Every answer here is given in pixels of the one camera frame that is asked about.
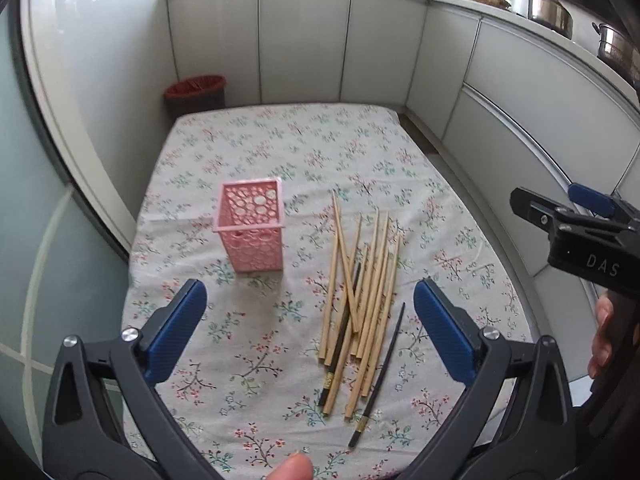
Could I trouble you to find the bamboo chopstick long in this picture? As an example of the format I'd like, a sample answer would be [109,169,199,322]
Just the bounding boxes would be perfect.
[321,244,371,417]

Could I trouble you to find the bamboo chopstick crossing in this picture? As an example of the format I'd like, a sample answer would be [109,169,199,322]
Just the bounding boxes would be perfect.
[331,192,360,334]

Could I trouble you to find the bamboo chopstick short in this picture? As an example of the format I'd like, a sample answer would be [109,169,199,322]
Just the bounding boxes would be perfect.
[324,214,362,366]

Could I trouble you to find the person's right hand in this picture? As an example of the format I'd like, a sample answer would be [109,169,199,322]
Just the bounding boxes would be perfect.
[587,290,616,379]

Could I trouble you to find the person's left thumb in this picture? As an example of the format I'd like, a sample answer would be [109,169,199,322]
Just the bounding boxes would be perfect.
[266,452,314,480]

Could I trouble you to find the steel stock pot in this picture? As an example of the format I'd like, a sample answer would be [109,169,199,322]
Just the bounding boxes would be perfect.
[592,22,639,86]

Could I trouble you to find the pink perforated utensil holder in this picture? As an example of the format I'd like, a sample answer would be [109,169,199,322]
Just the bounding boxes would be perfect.
[214,178,285,273]

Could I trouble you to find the floral tablecloth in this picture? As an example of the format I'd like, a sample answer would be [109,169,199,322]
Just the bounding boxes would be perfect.
[122,104,530,479]

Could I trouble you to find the red black trash bin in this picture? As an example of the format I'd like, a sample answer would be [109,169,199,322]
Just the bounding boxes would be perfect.
[163,75,227,120]

